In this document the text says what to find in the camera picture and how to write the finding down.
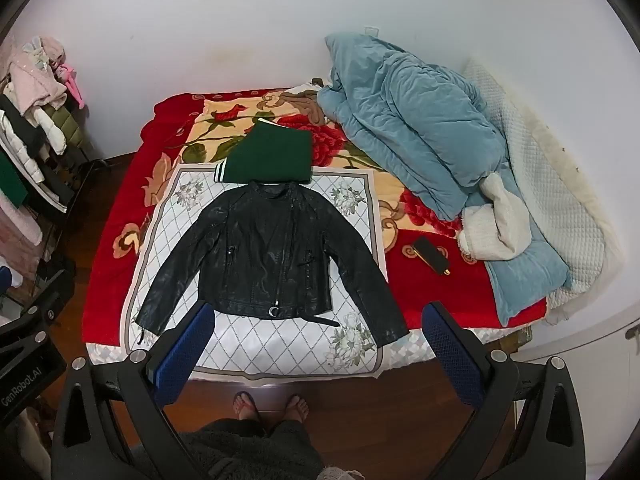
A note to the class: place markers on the white quilted mattress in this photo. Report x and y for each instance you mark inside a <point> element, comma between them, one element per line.
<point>450,345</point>

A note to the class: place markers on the olive padded vest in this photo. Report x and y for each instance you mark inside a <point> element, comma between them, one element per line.
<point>72,125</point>

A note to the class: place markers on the light blue quilt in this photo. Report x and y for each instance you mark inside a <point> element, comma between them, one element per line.
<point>400,125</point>

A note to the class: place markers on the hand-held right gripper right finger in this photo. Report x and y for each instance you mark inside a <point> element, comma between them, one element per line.
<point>450,355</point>

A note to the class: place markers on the pink fluffy robe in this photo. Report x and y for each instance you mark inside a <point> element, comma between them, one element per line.
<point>35,75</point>

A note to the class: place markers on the hanging black coat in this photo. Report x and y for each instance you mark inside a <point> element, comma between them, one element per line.
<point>20,120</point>

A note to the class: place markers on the white diamond pattern cloth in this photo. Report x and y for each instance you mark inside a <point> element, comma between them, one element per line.
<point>280,340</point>

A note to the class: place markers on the white puffer jacket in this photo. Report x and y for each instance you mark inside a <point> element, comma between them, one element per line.
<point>52,132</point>

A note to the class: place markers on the white wall socket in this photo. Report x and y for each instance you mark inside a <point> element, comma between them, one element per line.
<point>372,30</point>

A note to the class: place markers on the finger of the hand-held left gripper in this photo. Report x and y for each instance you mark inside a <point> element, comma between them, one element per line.
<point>50,305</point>
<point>4,279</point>

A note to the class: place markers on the person's foot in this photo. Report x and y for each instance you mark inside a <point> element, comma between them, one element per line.
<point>296,406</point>
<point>247,405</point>

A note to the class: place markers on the person's feet and legs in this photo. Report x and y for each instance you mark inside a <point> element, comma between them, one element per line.
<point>250,450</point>

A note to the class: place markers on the black leather jacket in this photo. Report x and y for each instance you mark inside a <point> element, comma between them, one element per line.
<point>270,250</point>

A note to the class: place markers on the person's left foot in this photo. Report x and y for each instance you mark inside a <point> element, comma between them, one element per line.
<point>247,405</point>

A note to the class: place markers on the folded green garment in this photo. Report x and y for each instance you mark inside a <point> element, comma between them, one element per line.
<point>270,152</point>

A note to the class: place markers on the person's right foot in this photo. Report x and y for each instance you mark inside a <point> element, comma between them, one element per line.
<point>296,406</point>

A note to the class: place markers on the hanging green garment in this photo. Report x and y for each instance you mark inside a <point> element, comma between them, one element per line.
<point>10,180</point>

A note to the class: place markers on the bright pink garment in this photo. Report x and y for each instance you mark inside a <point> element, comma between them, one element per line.
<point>74,87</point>

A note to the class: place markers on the metal clothes rack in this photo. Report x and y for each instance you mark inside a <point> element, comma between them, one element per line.
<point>85,162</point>

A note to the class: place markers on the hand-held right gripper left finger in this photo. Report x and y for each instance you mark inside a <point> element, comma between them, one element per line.
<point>182,355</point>

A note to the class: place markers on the white bedside cabinet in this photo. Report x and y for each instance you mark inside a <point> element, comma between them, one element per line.
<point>590,335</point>

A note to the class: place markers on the white fleece blanket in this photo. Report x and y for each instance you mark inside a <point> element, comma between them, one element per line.
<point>500,225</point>

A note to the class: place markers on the red floral blanket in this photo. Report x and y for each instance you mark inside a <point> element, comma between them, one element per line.
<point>125,200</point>

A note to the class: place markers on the white quilted headboard pad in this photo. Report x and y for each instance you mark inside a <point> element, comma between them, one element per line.
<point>550,185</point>

